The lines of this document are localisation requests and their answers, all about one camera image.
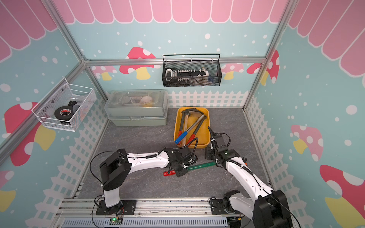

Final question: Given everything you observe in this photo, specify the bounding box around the red-handled small hoe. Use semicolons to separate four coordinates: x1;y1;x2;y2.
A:
177;108;196;137

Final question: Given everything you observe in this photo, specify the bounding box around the wooden-handled hatchet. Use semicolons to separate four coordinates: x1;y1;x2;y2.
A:
181;110;190;146

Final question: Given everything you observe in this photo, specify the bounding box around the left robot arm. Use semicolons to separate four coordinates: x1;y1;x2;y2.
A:
95;138;198;216

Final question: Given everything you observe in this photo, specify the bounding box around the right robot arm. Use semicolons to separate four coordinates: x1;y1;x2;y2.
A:
208;127;298;228

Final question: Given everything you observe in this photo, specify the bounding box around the yellow plastic storage tray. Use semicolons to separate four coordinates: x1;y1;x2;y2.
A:
174;107;210;149

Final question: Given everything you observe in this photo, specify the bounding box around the translucent green storage box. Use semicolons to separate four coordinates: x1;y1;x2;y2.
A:
105;90;168;127

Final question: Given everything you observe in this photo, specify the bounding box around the white socket bit set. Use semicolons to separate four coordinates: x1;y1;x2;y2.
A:
163;67;210;85

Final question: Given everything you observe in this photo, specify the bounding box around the green circuit board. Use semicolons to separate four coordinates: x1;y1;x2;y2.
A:
109;218;123;226

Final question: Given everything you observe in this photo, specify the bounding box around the black tape roll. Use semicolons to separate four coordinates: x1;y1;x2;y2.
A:
54;106;74;121

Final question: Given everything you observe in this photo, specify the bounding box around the black wire mesh basket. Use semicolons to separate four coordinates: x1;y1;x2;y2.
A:
162;54;222;87

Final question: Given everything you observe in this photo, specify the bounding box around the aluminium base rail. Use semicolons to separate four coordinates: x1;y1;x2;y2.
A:
52;198;294;228

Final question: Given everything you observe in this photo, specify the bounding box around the white wire wall basket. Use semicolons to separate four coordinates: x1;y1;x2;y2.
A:
32;78;97;132

